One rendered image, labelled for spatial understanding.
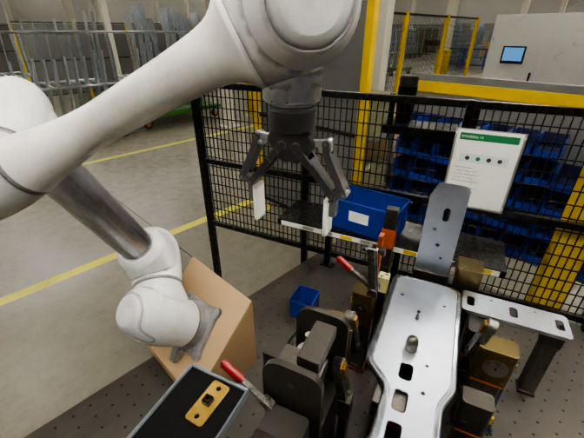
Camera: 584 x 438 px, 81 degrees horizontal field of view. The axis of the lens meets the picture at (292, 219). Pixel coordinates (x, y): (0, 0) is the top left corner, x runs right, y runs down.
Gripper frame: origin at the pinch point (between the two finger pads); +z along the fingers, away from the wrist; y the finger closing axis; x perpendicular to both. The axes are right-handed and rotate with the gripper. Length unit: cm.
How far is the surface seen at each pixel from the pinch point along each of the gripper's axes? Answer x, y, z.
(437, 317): 38, 31, 46
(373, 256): 33.7, 9.8, 27.0
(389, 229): 64, 9, 35
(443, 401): 11, 34, 46
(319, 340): -0.9, 6.8, 27.3
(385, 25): 429, -79, -36
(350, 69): 212, -54, -6
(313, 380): -10.1, 9.2, 27.4
